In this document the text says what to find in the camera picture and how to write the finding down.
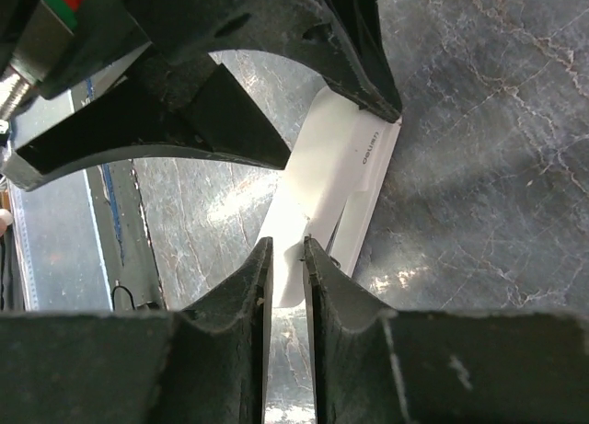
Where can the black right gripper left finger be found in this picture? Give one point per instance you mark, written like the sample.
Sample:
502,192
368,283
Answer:
206,363

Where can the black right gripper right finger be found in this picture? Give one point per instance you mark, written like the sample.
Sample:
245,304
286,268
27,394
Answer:
377,364

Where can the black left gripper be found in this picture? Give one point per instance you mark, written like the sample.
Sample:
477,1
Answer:
195,110

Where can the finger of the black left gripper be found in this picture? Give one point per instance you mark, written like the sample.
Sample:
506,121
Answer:
339,39

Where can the white rectangular case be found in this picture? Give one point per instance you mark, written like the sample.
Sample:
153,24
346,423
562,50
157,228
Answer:
328,190

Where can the grey slotted cable duct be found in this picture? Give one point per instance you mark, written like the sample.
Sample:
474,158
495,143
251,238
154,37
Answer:
24,256

